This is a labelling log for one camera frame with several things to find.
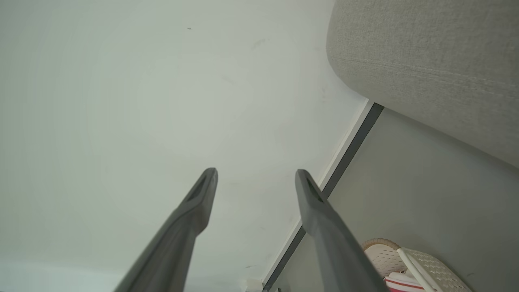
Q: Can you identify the black and white baseboard strip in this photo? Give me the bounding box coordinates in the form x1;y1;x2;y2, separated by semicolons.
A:
262;99;385;292

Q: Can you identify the white perforated laundry basket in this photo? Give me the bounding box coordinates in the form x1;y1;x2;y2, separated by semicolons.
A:
362;238;473;292

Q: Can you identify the white wall socket box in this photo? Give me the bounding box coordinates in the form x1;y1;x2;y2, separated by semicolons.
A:
239;278;264;292

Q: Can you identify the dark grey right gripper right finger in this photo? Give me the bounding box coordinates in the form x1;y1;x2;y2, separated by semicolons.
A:
295;169;390;292

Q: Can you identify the grey fabric sofa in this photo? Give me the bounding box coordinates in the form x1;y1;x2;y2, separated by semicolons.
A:
326;0;519;169

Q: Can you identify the red jersey with white stripes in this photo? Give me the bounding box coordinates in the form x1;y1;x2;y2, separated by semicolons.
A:
383;271;426;292

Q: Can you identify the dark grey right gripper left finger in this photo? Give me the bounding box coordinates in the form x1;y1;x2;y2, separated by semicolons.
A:
114;167;219;292

